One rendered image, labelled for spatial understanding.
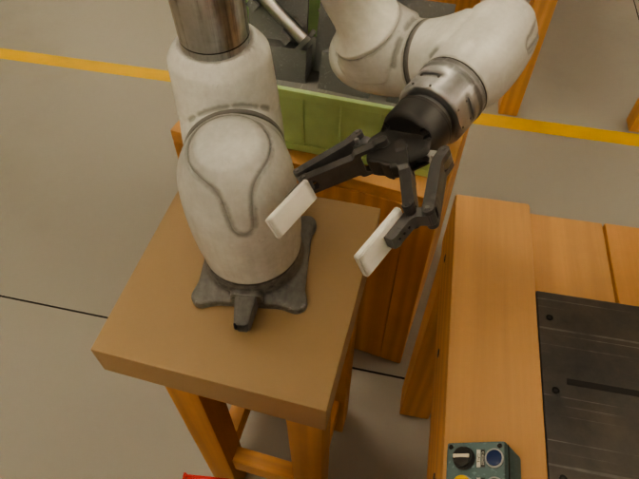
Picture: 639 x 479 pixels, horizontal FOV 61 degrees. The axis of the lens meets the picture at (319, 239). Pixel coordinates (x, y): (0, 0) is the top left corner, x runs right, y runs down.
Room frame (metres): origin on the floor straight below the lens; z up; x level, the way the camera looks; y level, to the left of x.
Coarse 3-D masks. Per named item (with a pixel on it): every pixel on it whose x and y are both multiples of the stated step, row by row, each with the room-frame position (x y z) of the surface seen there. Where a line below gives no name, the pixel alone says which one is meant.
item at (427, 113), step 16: (416, 96) 0.51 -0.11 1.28; (400, 112) 0.49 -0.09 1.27; (416, 112) 0.48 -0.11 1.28; (432, 112) 0.48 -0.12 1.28; (384, 128) 0.50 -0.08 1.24; (400, 128) 0.48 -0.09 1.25; (416, 128) 0.47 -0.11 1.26; (432, 128) 0.47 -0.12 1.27; (448, 128) 0.48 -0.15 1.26; (416, 144) 0.45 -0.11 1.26; (432, 144) 0.45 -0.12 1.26; (368, 160) 0.45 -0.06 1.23; (384, 160) 0.44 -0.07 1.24
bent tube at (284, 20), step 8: (264, 0) 1.22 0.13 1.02; (272, 0) 1.22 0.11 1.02; (264, 8) 1.22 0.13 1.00; (272, 8) 1.21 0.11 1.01; (280, 8) 1.22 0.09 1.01; (280, 16) 1.20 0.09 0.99; (288, 16) 1.21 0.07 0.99; (280, 24) 1.20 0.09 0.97; (288, 24) 1.19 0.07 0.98; (296, 24) 1.20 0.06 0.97; (288, 32) 1.19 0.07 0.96; (296, 32) 1.19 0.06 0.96; (304, 32) 1.19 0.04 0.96; (296, 40) 1.18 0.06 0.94
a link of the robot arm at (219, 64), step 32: (192, 0) 0.65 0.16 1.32; (224, 0) 0.66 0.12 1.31; (192, 32) 0.65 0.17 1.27; (224, 32) 0.66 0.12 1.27; (256, 32) 0.72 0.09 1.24; (192, 64) 0.65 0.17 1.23; (224, 64) 0.65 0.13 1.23; (256, 64) 0.67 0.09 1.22; (192, 96) 0.63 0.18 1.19; (224, 96) 0.63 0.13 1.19; (256, 96) 0.64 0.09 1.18; (192, 128) 0.61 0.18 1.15
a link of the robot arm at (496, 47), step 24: (504, 0) 0.64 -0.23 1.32; (432, 24) 0.64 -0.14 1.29; (456, 24) 0.61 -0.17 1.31; (480, 24) 0.59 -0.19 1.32; (504, 24) 0.59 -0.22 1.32; (528, 24) 0.61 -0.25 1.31; (408, 48) 0.62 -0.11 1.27; (432, 48) 0.59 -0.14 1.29; (456, 48) 0.57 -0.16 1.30; (480, 48) 0.56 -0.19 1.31; (504, 48) 0.56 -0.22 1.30; (528, 48) 0.59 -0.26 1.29; (408, 72) 0.61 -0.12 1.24; (480, 72) 0.54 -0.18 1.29; (504, 72) 0.55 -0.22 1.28
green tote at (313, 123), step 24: (312, 0) 1.37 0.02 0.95; (312, 24) 1.37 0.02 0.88; (288, 96) 0.96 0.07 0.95; (312, 96) 0.95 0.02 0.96; (336, 96) 0.94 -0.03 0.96; (288, 120) 0.97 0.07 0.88; (312, 120) 0.95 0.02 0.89; (336, 120) 0.93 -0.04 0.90; (360, 120) 0.92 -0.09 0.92; (288, 144) 0.96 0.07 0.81; (312, 144) 0.95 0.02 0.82
